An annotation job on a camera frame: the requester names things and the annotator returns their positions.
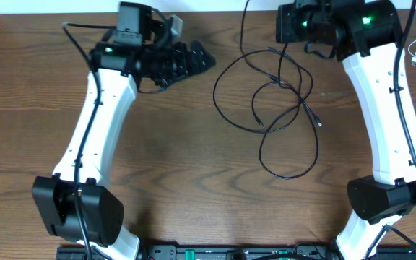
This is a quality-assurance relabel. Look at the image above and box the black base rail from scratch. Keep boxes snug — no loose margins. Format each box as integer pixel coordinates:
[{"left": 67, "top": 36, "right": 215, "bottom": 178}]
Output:
[{"left": 56, "top": 243, "right": 416, "bottom": 260}]

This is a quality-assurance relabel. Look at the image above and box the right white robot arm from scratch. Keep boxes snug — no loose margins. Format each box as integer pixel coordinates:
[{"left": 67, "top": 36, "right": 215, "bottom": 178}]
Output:
[{"left": 276, "top": 1, "right": 416, "bottom": 259}]

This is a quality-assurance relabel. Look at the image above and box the thick black usb cable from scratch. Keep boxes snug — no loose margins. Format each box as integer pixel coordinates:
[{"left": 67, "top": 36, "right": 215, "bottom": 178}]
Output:
[{"left": 239, "top": 0, "right": 323, "bottom": 127}]

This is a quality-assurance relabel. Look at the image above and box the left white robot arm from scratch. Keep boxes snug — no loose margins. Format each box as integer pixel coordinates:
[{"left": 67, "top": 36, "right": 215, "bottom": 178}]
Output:
[{"left": 32, "top": 1, "right": 215, "bottom": 259}]

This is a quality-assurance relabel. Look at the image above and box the thin black usb cable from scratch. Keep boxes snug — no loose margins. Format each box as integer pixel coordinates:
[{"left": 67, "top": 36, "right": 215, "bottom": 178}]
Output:
[{"left": 212, "top": 46, "right": 320, "bottom": 181}]

